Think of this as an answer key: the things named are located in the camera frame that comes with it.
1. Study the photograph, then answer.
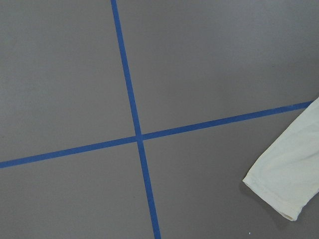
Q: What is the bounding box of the cream long-sleeve printed shirt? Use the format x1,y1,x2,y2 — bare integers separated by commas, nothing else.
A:
243,100,319,221

